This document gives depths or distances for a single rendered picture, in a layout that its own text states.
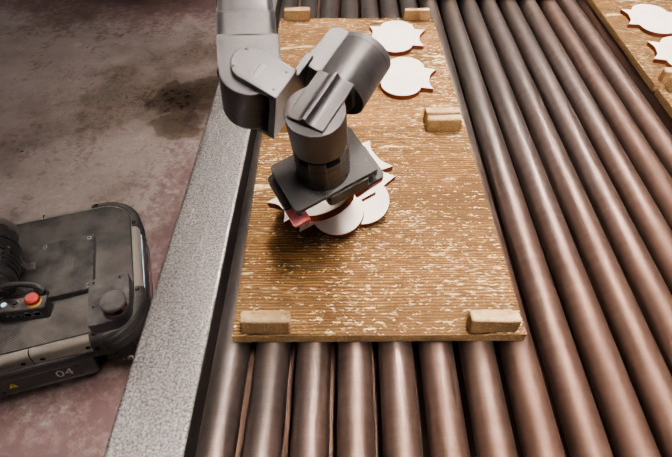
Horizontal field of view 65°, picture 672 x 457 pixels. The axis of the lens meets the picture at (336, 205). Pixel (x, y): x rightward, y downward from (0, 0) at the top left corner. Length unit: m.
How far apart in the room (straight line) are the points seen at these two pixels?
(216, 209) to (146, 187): 1.50
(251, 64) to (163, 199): 1.77
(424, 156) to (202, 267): 0.39
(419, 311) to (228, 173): 0.39
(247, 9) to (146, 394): 0.43
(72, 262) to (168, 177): 0.72
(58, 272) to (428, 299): 1.28
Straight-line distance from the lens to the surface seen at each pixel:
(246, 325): 0.64
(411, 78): 1.04
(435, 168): 0.85
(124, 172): 2.42
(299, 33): 1.22
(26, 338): 1.67
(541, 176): 0.91
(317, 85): 0.50
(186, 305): 0.72
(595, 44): 1.34
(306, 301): 0.67
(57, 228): 1.91
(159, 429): 0.65
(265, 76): 0.49
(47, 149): 2.69
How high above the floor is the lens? 1.49
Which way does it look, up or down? 45 degrees down
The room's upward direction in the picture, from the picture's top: straight up
